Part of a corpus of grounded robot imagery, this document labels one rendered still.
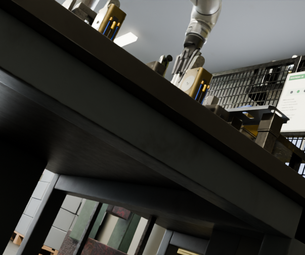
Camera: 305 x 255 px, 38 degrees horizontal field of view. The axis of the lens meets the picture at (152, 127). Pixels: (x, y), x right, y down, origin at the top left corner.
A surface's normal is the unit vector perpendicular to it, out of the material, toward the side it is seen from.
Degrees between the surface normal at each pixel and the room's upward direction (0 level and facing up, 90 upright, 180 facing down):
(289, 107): 90
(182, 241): 90
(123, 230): 89
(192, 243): 90
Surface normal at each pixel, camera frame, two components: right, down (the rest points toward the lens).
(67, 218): 0.55, -0.04
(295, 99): -0.74, -0.47
